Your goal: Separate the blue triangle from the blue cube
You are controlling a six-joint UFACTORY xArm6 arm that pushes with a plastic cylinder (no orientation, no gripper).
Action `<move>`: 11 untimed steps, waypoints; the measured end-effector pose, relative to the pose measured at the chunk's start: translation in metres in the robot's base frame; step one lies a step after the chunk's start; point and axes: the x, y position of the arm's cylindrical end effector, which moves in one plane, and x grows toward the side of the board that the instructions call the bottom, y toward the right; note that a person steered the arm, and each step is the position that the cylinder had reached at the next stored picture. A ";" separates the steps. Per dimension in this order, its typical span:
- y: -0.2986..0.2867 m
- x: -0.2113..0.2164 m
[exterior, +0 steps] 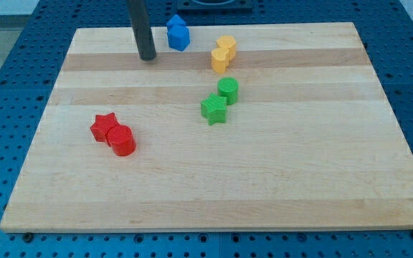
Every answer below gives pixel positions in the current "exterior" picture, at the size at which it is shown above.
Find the blue cube block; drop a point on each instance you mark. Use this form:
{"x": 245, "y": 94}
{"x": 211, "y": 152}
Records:
{"x": 178, "y": 37}

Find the yellow heart block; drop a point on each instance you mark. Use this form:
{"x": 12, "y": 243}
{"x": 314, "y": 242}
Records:
{"x": 220, "y": 59}

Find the green star block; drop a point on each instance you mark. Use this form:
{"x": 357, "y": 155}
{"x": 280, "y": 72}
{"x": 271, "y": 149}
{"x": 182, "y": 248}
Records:
{"x": 214, "y": 109}

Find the blue triangle block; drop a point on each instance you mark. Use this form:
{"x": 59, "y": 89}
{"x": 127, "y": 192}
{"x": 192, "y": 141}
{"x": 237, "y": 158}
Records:
{"x": 175, "y": 20}

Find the red cylinder block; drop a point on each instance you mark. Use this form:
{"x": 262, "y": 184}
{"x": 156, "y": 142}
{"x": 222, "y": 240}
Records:
{"x": 121, "y": 140}

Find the light wooden board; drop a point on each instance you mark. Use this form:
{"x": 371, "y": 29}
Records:
{"x": 311, "y": 144}

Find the green cylinder block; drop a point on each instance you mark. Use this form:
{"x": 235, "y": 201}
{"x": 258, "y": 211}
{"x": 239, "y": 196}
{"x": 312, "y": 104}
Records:
{"x": 228, "y": 87}

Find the yellow hexagon block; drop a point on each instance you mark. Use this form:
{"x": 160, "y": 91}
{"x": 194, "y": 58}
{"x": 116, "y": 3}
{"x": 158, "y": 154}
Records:
{"x": 228, "y": 42}

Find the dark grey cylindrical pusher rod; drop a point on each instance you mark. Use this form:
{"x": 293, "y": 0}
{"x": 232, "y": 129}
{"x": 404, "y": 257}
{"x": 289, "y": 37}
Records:
{"x": 141, "y": 29}

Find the red star block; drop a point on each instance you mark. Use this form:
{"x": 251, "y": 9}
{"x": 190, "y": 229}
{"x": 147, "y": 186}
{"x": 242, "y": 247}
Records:
{"x": 102, "y": 125}

